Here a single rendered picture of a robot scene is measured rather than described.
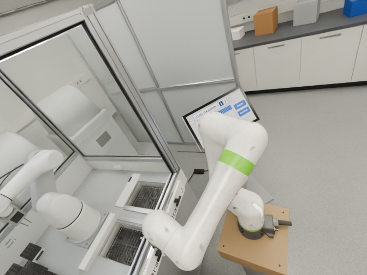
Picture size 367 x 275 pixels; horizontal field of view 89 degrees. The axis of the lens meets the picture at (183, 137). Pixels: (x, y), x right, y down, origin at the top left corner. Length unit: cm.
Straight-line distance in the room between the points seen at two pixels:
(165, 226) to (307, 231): 161
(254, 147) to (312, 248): 153
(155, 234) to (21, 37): 71
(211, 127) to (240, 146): 15
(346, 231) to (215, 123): 170
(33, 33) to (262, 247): 124
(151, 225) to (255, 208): 47
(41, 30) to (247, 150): 74
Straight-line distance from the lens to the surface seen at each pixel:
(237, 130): 66
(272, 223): 111
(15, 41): 75
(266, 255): 112
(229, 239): 115
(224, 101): 150
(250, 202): 94
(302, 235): 210
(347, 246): 213
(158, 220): 70
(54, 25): 84
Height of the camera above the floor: 194
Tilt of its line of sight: 37 degrees down
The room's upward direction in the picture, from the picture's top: 25 degrees counter-clockwise
